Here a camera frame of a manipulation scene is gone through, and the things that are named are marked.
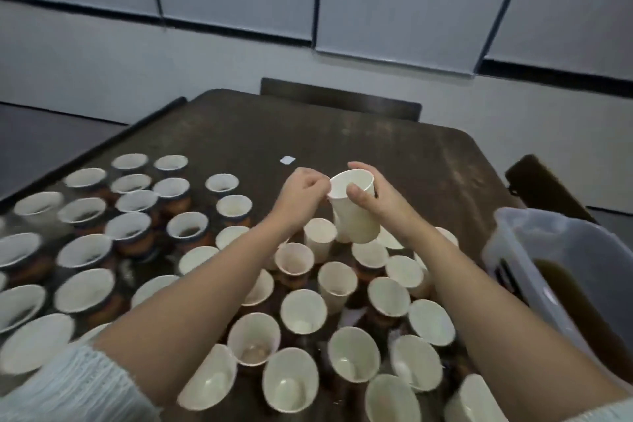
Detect white paper cup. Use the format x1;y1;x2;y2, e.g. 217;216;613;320
327;168;383;245

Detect group of paper cups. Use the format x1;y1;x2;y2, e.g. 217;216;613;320
0;152;512;422

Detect person's left forearm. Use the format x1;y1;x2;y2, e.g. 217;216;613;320
0;224;293;422

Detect person's left hand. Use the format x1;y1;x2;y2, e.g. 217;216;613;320
265;167;334;240

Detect person's right forearm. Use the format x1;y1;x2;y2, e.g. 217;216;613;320
406;224;633;422

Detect dark wooden table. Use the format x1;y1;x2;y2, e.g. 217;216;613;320
0;88;526;422

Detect person's right hand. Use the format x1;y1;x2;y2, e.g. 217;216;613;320
345;160;429;246

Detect clear plastic storage bin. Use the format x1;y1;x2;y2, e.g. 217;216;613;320
481;206;633;388

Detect dark wooden chair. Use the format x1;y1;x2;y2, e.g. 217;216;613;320
505;154;601;226
260;76;423;124

